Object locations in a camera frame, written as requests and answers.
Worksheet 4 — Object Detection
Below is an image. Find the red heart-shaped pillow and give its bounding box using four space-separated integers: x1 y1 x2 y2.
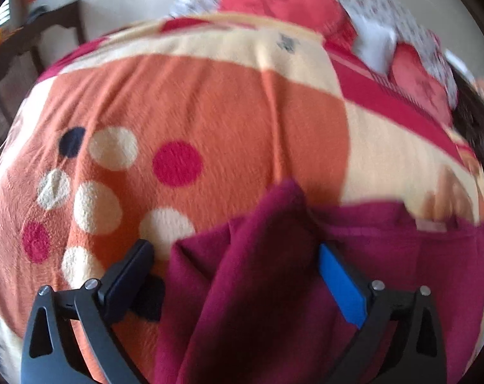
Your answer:
388 43 456 123
218 0 359 51

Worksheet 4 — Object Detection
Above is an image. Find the dark carved wooden nightstand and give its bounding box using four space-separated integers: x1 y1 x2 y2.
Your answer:
451 70 484 195

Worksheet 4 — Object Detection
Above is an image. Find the orange red printed blanket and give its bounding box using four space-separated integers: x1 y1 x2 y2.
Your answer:
0 11 484 384

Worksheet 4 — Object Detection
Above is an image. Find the white square pillow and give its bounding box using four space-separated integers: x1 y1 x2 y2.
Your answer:
352 18 399 75

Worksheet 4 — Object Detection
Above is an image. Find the maroon knit sweater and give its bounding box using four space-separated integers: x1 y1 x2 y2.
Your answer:
156 179 484 384

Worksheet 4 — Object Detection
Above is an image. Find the dark wooden table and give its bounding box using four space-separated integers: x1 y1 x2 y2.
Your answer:
0 0 87 142

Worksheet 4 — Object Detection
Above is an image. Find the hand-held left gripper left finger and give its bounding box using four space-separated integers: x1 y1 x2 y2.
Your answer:
21 239 155 384

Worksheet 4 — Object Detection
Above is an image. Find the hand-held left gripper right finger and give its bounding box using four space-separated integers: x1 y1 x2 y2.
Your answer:
319 243 448 384

